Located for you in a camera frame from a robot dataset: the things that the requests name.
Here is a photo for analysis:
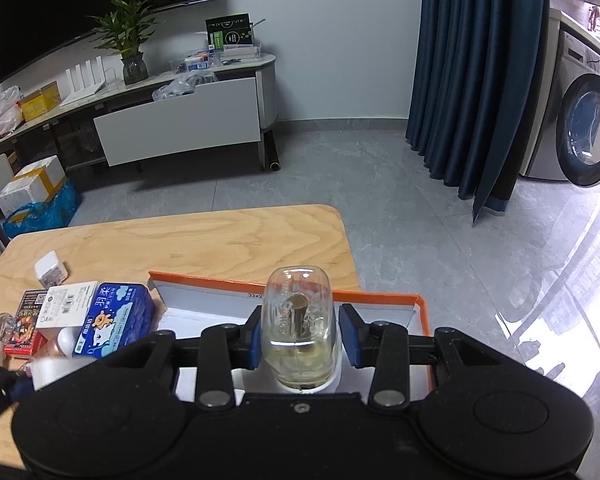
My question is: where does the clear glass liquid bottle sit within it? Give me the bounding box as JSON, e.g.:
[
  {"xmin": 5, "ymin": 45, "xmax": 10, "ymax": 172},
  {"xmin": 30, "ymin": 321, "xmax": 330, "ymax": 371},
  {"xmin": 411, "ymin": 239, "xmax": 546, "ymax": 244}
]
[{"xmin": 261, "ymin": 266, "xmax": 341, "ymax": 393}]

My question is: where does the white cube charger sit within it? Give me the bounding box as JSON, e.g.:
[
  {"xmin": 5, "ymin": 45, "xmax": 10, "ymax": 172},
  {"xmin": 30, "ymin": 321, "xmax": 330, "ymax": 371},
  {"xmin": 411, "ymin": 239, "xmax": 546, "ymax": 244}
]
[{"xmin": 34, "ymin": 250, "xmax": 69, "ymax": 288}]

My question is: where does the white plug-in vaporizer device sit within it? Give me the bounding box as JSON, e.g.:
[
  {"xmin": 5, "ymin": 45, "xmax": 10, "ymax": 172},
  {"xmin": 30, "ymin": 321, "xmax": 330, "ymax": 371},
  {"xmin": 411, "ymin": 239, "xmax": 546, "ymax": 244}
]
[{"xmin": 23, "ymin": 356, "xmax": 96, "ymax": 391}]

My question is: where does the red and blue card box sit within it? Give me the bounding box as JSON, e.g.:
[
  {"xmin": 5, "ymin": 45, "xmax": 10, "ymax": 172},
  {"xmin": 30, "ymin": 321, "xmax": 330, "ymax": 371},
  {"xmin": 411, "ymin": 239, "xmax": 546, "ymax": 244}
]
[{"xmin": 5, "ymin": 289, "xmax": 46, "ymax": 359}]

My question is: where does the copper tube white cap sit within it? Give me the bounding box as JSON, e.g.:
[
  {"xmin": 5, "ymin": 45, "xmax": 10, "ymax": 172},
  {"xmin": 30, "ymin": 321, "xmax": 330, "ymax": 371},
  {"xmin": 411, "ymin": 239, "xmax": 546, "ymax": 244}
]
[{"xmin": 38, "ymin": 326, "xmax": 81, "ymax": 359}]

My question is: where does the orange rimmed white tray box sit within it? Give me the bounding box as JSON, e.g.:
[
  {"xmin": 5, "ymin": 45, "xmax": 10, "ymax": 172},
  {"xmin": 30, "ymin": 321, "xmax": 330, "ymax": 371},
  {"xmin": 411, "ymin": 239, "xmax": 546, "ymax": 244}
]
[{"xmin": 149, "ymin": 271, "xmax": 434, "ymax": 404}]

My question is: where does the blue tin box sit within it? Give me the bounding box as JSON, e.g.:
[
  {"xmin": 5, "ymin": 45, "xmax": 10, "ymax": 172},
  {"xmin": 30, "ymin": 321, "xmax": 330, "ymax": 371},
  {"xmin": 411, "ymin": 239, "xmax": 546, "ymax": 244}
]
[{"xmin": 72, "ymin": 283, "xmax": 156, "ymax": 359}]

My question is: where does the white labelled carton box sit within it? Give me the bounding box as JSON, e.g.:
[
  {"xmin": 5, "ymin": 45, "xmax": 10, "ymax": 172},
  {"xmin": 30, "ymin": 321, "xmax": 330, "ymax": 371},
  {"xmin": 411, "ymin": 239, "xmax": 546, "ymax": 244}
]
[{"xmin": 35, "ymin": 281, "xmax": 98, "ymax": 330}]

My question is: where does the white tv cabinet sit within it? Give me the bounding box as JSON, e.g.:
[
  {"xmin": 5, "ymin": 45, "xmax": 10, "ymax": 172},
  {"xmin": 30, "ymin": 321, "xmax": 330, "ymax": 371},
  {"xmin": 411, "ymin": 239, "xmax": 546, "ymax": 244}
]
[{"xmin": 0, "ymin": 53, "xmax": 279, "ymax": 171}]

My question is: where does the blue plastic bag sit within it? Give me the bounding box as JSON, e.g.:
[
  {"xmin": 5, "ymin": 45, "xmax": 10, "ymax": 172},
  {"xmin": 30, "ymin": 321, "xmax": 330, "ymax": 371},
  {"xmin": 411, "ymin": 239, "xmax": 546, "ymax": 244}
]
[{"xmin": 2, "ymin": 180, "xmax": 82, "ymax": 240}]

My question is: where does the white yellow-taped carton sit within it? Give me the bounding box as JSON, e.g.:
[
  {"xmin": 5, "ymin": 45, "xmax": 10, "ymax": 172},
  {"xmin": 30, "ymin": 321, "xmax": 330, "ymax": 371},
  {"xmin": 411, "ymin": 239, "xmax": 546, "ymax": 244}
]
[{"xmin": 0, "ymin": 155, "xmax": 66, "ymax": 217}]

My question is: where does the white router with antennas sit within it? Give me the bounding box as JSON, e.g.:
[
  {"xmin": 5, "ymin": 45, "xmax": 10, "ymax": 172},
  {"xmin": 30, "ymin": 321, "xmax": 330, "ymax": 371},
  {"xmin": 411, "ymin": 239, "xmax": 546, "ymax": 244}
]
[{"xmin": 60, "ymin": 56, "xmax": 106, "ymax": 107}]

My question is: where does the black green display card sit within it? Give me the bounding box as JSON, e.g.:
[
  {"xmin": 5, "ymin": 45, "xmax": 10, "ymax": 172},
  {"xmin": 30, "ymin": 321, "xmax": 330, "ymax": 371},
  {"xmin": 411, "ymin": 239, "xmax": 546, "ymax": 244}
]
[{"xmin": 206, "ymin": 13, "xmax": 253, "ymax": 51}]

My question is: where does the silver washing machine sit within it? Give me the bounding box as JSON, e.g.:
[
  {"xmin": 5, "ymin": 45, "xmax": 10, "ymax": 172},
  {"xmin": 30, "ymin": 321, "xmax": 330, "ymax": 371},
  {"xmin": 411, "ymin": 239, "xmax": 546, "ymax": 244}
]
[{"xmin": 520, "ymin": 8, "xmax": 600, "ymax": 188}]

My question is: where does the dark blue curtain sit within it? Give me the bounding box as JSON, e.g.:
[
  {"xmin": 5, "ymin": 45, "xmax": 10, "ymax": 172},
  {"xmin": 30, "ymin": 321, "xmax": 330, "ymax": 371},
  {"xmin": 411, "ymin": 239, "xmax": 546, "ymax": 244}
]
[{"xmin": 405, "ymin": 0, "xmax": 548, "ymax": 217}]

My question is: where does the yellow cardboard box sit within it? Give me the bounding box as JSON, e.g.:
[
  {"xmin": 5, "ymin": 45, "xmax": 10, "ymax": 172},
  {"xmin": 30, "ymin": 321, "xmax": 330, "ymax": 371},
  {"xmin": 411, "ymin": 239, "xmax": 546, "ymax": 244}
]
[{"xmin": 19, "ymin": 81, "xmax": 61, "ymax": 122}]

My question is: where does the potted green plant glass vase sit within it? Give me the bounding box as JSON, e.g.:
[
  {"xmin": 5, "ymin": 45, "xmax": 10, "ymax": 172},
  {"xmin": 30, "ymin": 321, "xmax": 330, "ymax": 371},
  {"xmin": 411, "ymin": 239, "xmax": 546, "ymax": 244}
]
[{"xmin": 93, "ymin": 0, "xmax": 156, "ymax": 86}]

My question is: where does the white plastic bag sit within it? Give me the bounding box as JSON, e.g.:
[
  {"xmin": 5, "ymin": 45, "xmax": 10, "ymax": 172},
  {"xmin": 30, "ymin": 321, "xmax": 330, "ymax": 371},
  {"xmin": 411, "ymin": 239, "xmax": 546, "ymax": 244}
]
[{"xmin": 0, "ymin": 86, "xmax": 23, "ymax": 138}]

